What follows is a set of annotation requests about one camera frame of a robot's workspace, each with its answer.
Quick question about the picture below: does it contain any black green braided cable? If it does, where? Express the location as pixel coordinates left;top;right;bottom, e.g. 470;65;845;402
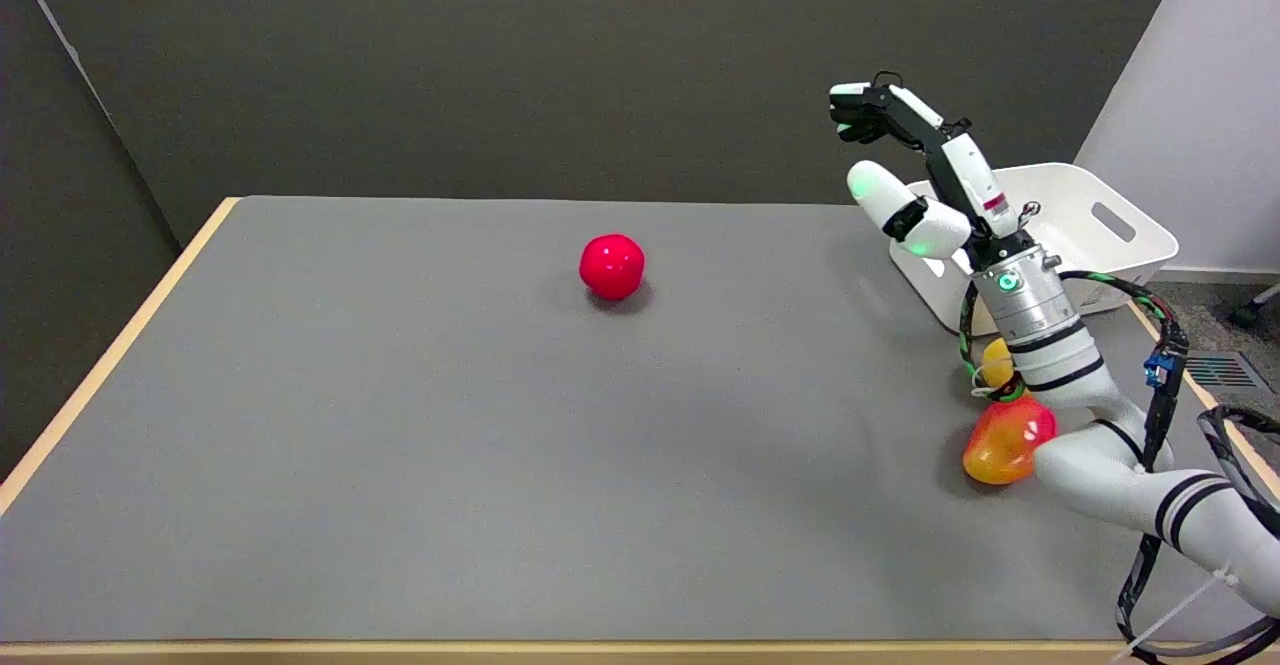
958;270;1192;471

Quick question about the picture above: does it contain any white zip tie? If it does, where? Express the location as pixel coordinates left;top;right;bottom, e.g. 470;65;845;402
1118;569;1243;658

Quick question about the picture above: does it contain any black flat looped cable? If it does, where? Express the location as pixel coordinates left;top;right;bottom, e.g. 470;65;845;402
1114;405;1280;665

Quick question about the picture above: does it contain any white plastic basket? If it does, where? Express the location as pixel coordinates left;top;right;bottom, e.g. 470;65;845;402
888;162;1180;337

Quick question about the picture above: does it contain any yellow pear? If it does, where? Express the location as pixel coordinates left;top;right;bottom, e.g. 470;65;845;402
979;338;1017;392

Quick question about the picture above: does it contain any red pomegranate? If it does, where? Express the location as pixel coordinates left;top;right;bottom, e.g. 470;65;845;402
579;234;647;301

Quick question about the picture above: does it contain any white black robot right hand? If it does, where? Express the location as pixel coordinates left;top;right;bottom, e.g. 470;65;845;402
828;71;1041;274

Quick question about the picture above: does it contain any black chair base leg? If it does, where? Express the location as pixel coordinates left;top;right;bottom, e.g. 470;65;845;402
1229;284;1280;332

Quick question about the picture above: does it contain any floor vent grille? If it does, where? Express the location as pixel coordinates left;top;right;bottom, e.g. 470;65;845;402
1184;352;1264;390

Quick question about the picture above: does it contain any red yellow mango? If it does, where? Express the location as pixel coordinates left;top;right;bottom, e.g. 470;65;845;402
962;397;1058;487

